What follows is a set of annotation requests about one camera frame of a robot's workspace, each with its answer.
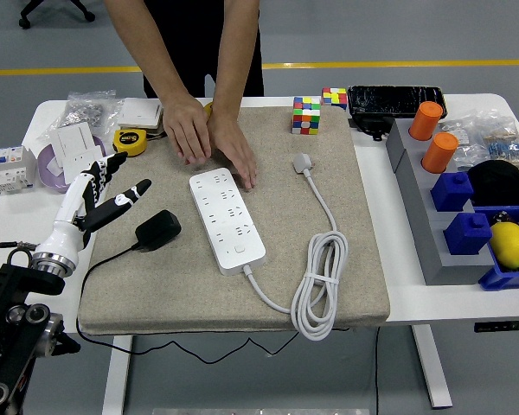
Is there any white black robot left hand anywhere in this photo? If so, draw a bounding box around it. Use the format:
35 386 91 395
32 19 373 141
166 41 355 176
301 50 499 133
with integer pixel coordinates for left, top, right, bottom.
35 150 152 263

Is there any person's right hand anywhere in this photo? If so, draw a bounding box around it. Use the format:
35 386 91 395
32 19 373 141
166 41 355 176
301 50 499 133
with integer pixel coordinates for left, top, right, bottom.
161 95 213 165

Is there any person's left hand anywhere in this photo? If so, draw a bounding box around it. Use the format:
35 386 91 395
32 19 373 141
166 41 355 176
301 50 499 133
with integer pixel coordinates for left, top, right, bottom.
206 110 259 191

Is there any white power strip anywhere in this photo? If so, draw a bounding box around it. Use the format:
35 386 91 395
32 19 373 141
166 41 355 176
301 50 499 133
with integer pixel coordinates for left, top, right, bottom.
188 167 268 277

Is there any black adapter cord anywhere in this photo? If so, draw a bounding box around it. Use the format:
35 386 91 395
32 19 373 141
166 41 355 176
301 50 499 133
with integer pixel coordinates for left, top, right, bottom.
75 244 302 365

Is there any black plug adapter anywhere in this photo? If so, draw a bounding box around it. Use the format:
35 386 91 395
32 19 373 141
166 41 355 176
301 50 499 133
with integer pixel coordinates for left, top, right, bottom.
134 209 183 252

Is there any purple bowl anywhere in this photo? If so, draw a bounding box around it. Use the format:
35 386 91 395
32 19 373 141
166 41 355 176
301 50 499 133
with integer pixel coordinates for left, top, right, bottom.
36 135 109 195

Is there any grey-brown mat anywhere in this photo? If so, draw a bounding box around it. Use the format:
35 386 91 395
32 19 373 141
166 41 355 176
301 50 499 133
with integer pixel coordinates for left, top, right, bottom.
76 105 392 337

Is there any white circuit breaker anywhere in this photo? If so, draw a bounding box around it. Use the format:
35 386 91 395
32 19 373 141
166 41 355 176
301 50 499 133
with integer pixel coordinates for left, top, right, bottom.
0 145 38 195

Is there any large Rubik's cube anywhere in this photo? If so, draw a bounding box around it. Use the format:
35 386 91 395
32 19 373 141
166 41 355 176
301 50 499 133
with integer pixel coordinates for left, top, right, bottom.
291 96 322 136

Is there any person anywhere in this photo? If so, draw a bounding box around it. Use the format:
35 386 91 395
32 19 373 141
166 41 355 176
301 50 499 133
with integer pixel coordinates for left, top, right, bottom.
142 0 265 99

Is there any clear bag of metal screws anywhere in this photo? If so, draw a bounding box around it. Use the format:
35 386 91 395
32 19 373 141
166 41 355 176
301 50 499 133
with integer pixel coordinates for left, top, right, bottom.
36 89 126 142

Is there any small Rubik's cube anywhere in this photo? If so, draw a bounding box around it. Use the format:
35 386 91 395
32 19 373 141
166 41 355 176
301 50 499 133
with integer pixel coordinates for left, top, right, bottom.
321 86 349 112

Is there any black wrapped box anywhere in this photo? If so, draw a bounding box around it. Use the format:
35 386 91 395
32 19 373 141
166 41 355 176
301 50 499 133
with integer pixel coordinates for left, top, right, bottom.
347 85 449 120

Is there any black office chair base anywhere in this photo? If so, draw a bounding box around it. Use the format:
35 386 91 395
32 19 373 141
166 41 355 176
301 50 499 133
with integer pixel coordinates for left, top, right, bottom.
18 0 97 30

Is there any orange cylinder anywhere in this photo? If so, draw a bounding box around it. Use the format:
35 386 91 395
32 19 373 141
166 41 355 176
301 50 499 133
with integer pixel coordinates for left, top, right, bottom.
408 101 444 142
421 132 459 175

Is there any grey block holder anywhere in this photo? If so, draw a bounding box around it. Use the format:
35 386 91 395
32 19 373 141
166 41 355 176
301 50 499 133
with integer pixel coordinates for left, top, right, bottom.
385 117 497 286

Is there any blue block with knob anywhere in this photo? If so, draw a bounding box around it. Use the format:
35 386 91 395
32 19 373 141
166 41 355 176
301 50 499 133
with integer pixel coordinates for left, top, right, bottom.
430 171 475 213
443 211 493 256

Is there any clear bag of small parts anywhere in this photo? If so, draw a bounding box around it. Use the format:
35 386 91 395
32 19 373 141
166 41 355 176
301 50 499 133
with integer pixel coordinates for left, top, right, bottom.
439 107 519 172

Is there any black cloth bundle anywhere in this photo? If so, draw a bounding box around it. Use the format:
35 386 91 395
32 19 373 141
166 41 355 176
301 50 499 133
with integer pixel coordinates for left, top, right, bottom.
466 159 519 208

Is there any bag of blue-white components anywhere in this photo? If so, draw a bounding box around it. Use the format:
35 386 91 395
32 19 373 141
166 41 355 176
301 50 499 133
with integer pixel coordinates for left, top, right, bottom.
484 129 519 169

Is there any yellow lemon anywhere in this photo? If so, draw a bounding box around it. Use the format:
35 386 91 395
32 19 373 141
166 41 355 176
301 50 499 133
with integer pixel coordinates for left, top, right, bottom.
488 221 519 271

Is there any blue plastic bin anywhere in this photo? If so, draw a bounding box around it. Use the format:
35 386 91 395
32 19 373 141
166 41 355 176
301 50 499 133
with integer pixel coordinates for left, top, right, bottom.
471 205 519 291

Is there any black table control panel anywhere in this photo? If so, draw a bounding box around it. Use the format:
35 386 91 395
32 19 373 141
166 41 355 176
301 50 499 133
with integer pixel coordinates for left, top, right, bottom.
473 320 519 334

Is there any white wall switch panel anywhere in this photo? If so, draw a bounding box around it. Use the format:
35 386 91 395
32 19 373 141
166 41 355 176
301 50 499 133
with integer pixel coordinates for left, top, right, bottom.
117 98 165 133

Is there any white wall socket panel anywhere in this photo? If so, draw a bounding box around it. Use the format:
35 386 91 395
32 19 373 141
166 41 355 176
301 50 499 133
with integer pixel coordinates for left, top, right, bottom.
62 146 106 185

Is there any white power cord with plug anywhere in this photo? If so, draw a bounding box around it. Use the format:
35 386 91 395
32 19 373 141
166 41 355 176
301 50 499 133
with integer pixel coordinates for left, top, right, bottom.
240 151 349 342

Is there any white blank switch panel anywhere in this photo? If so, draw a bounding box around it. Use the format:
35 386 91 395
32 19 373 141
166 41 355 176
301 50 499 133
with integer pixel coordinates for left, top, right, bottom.
48 121 97 169

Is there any black device with strap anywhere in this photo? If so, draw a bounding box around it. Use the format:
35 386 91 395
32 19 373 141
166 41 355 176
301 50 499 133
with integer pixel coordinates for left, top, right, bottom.
349 114 394 143

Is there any black hanging cable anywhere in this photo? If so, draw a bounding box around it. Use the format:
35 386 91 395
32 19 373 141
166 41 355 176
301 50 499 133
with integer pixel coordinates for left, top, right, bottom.
374 326 381 415

